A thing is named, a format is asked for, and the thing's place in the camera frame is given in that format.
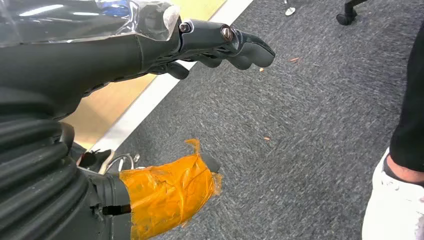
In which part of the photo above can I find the person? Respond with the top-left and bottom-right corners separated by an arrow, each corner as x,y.
361,23 -> 424,240

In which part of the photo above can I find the black chair wheel base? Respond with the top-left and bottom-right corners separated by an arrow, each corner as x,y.
335,0 -> 369,27

